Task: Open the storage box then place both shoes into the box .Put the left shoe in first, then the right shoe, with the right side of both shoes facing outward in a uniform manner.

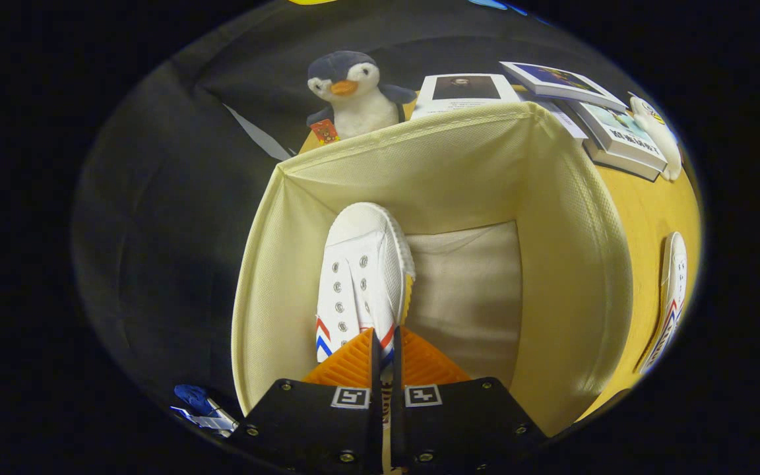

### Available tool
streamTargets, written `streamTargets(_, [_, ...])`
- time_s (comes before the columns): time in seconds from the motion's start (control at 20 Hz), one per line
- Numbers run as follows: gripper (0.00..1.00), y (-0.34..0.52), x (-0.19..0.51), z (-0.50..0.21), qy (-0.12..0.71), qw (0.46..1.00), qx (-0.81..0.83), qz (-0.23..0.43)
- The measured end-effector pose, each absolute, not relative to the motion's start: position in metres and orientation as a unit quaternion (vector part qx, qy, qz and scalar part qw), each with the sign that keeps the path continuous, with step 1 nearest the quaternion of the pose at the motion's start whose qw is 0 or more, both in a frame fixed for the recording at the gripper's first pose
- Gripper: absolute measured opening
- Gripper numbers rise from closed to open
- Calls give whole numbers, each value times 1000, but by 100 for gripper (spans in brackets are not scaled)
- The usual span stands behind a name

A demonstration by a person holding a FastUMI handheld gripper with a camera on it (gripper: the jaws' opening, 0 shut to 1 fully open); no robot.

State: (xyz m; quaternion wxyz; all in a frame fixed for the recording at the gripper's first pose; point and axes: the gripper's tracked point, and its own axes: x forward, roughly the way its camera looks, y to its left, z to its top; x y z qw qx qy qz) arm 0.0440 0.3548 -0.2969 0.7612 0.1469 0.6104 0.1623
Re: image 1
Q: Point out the white duck plush toy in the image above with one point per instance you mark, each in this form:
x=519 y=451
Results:
x=660 y=138

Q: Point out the thick grey book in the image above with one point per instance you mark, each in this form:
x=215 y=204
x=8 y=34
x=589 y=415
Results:
x=624 y=169

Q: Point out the white book with text cover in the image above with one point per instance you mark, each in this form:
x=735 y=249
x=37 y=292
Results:
x=568 y=122

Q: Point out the book with teal cover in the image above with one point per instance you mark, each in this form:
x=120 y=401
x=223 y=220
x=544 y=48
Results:
x=621 y=135

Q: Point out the beige fabric storage box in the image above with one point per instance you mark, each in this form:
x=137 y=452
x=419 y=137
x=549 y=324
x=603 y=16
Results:
x=459 y=178

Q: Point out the white canvas shoe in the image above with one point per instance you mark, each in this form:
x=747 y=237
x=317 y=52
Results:
x=360 y=251
x=673 y=284

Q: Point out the grey penguin plush toy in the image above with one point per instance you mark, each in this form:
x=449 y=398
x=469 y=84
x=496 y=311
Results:
x=360 y=105

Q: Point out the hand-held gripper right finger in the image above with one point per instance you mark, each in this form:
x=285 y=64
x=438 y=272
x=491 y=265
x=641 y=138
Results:
x=459 y=422

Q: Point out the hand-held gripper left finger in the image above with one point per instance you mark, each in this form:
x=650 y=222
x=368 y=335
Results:
x=314 y=422

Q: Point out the blue and white object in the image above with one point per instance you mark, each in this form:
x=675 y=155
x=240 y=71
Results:
x=195 y=396

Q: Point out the book with blue picture cover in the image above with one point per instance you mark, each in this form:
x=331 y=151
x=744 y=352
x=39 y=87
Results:
x=558 y=79

